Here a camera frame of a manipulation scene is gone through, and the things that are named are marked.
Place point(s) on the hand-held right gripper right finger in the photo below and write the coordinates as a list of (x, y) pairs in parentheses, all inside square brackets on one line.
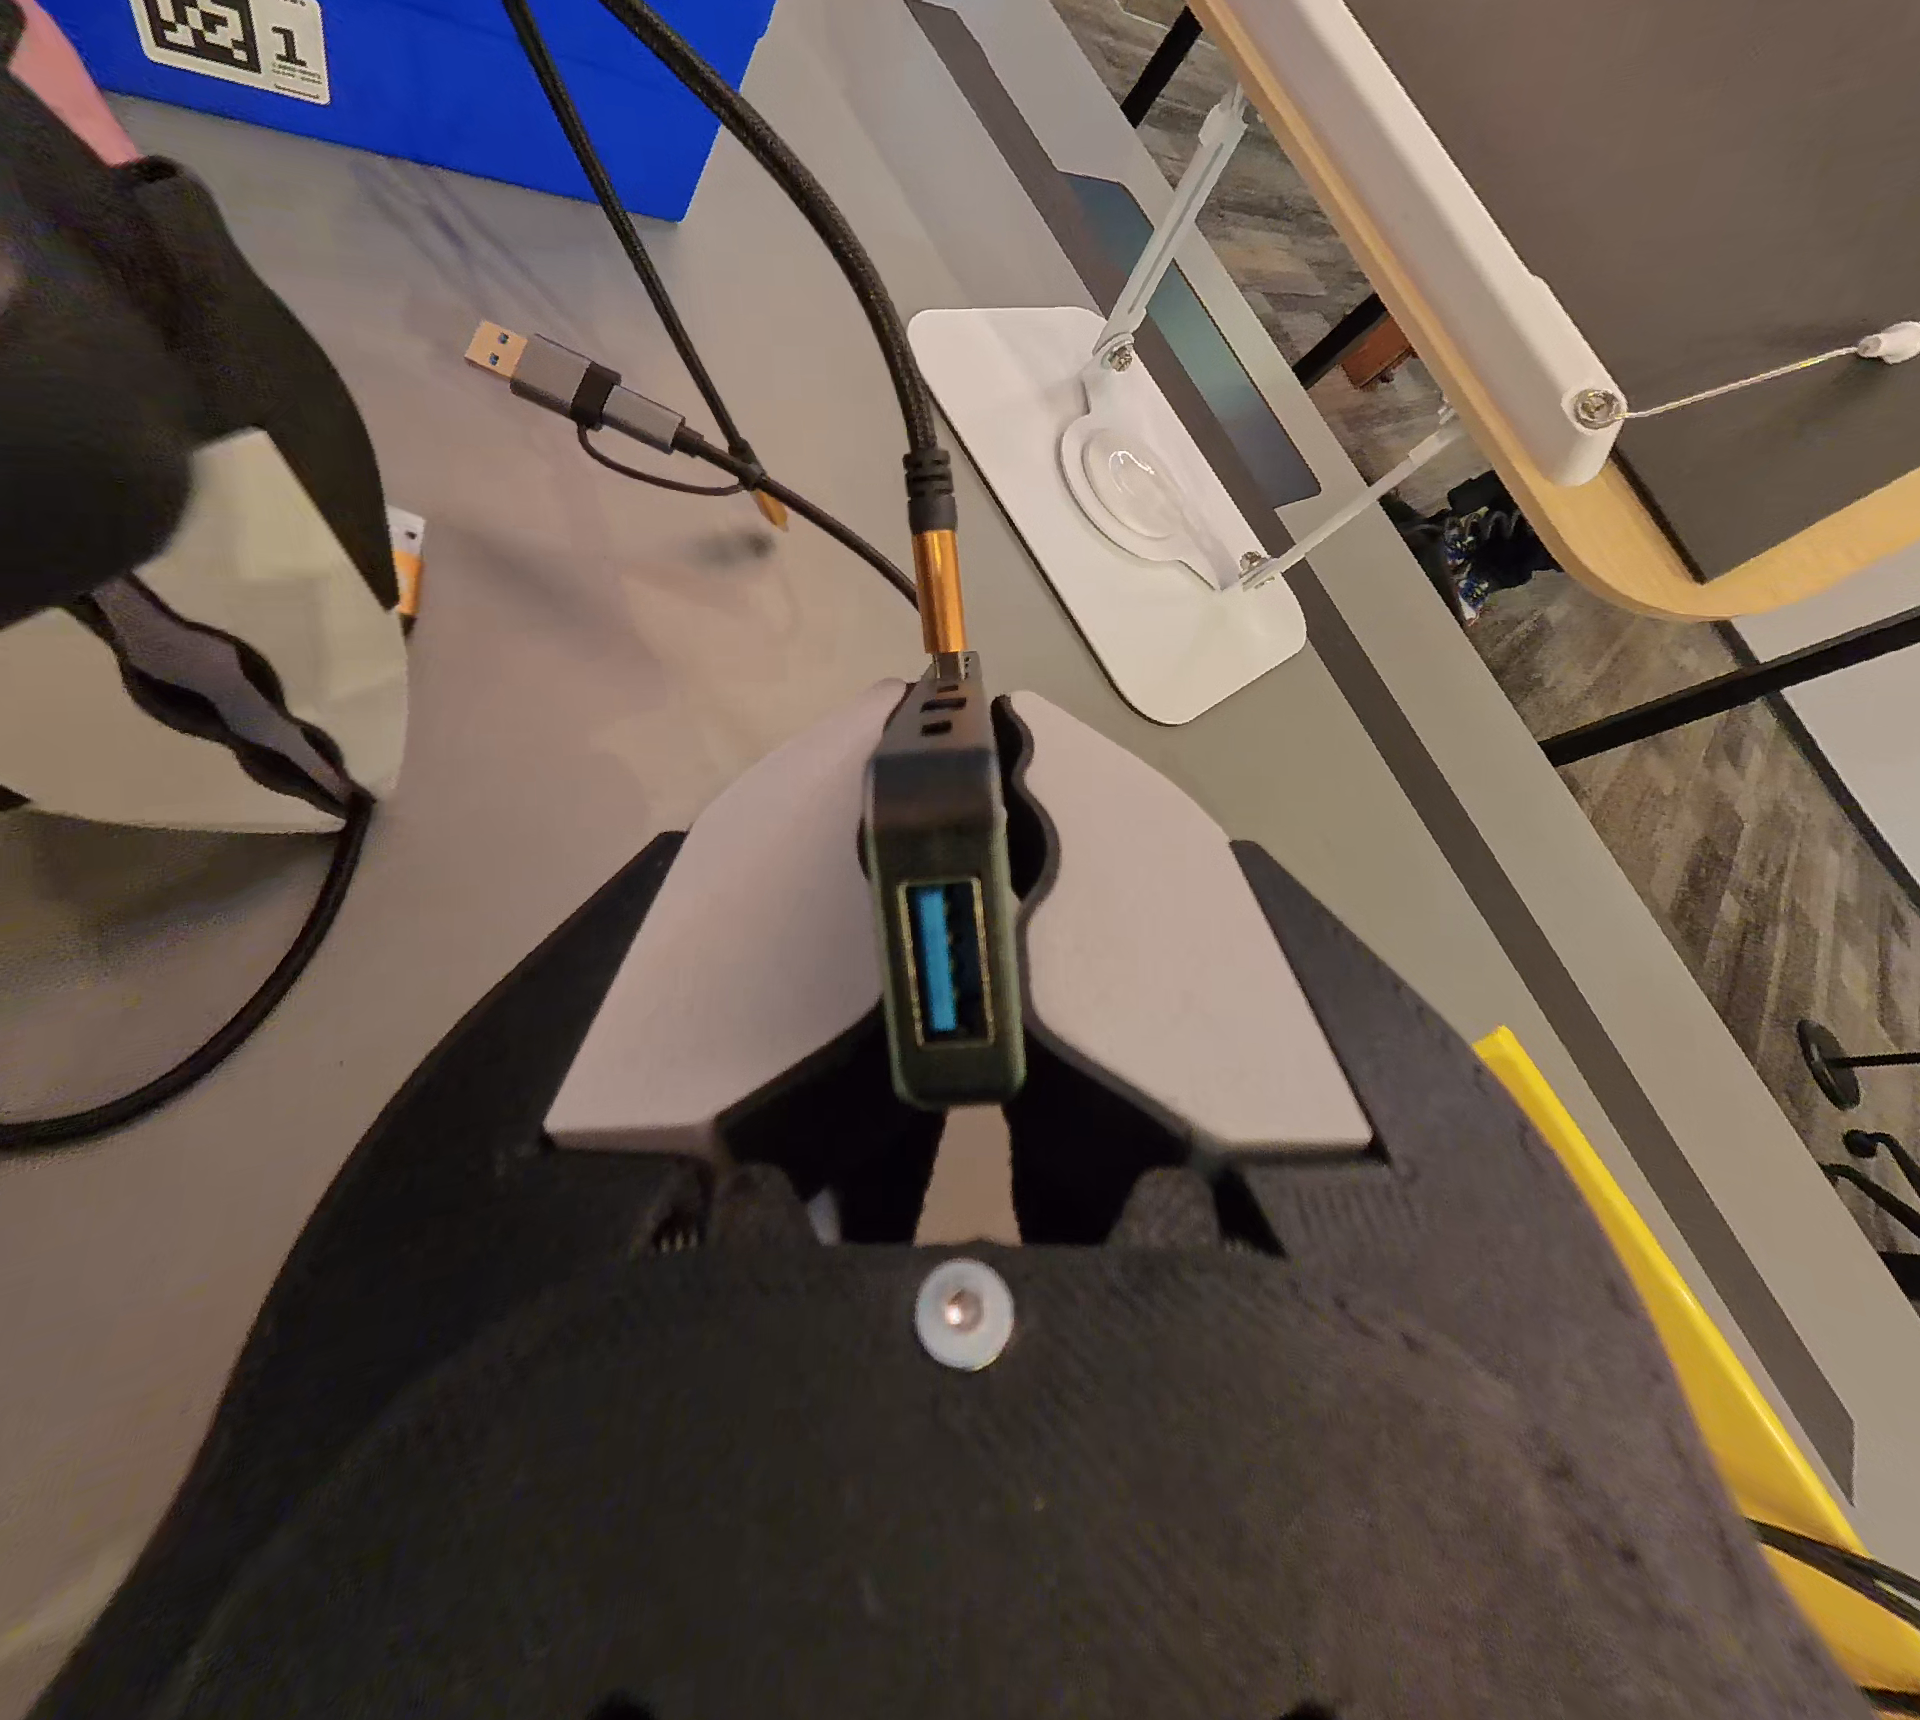
[(1170, 984)]

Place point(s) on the black floor stand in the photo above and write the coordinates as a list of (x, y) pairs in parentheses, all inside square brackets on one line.
[(1830, 1052)]

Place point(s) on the white bracket bar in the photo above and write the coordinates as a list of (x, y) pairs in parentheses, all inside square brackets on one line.
[(1394, 175)]

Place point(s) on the black usb hub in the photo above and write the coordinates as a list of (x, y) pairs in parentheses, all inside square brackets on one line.
[(945, 820)]

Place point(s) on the yellow plastic object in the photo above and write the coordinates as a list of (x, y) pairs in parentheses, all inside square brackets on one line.
[(1749, 1450)]

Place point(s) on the white stand with clear arms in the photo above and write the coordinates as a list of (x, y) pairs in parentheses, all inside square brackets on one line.
[(1020, 431)]

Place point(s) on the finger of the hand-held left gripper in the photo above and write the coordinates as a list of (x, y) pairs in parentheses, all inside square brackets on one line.
[(323, 611), (91, 745)]

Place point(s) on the dark board wooden edge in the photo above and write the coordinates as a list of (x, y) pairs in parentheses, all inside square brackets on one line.
[(1725, 175)]

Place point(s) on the blue plastic bin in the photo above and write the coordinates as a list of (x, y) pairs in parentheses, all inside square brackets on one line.
[(450, 24)]

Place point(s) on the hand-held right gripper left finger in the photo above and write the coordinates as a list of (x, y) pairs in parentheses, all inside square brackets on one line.
[(720, 971)]

